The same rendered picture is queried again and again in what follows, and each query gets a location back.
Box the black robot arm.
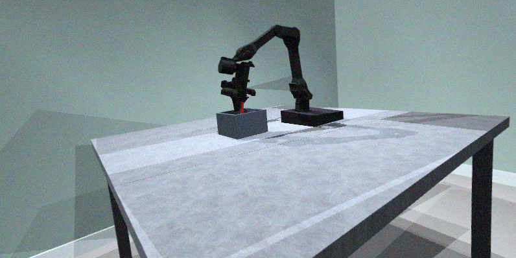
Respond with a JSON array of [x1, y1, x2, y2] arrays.
[[218, 25, 312, 112]]

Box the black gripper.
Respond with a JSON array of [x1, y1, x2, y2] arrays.
[[221, 75, 256, 111]]

